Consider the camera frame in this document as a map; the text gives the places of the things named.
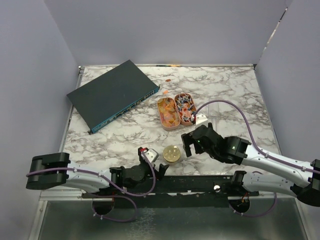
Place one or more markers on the pink tray of popsicle candies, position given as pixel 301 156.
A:
pixel 168 113

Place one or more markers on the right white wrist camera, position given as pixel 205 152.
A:
pixel 200 119

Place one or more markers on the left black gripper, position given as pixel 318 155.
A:
pixel 159 173

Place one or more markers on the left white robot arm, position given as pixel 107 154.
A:
pixel 56 169

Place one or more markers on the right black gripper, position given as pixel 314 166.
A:
pixel 188 139

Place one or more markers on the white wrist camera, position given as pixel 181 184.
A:
pixel 200 119
pixel 151 155

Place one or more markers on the dark blue network switch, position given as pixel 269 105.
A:
pixel 109 96

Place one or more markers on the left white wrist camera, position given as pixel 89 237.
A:
pixel 151 155

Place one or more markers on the pink tray of lollipops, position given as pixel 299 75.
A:
pixel 185 107

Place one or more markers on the gold jar lid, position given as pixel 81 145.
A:
pixel 171 153

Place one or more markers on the clear plastic jar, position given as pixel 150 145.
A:
pixel 172 163

